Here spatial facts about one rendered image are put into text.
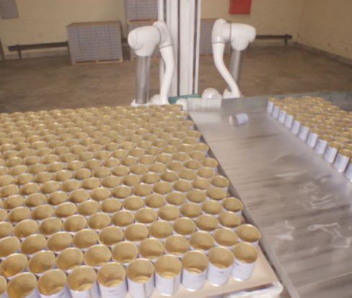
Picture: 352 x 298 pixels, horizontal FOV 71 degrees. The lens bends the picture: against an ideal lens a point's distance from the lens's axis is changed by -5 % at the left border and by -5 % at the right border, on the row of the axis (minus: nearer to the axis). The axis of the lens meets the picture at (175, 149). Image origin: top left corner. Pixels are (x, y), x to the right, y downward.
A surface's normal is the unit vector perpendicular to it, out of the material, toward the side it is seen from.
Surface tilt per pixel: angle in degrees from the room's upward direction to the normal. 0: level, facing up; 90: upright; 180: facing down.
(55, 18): 90
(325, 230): 0
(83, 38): 92
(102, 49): 88
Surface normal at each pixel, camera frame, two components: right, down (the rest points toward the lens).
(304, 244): 0.00, -0.85
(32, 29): 0.20, 0.51
